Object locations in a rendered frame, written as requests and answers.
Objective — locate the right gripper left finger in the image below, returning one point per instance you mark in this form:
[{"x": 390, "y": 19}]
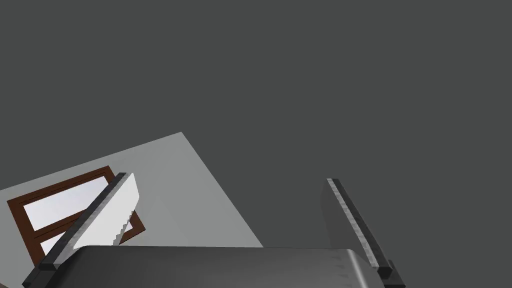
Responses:
[{"x": 108, "y": 216}]

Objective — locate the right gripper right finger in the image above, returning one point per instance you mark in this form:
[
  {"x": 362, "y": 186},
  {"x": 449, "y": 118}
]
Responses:
[{"x": 340, "y": 224}]

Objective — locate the brown framed window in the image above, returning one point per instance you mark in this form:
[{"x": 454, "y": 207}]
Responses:
[{"x": 60, "y": 202}]

